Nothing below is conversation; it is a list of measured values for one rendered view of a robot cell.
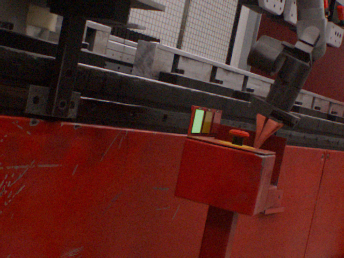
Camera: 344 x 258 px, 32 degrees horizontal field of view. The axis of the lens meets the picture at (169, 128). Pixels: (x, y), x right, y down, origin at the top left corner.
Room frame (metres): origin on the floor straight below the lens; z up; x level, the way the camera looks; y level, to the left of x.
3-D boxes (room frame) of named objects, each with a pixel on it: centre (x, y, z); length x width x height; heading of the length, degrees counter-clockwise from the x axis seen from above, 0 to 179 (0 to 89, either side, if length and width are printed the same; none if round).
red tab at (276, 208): (1.90, -0.37, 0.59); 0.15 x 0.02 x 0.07; 146
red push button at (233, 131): (1.18, -0.14, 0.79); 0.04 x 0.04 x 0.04
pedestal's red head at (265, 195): (1.22, -0.14, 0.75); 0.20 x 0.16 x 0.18; 159
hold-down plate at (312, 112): (2.27, -0.50, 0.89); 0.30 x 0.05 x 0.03; 146
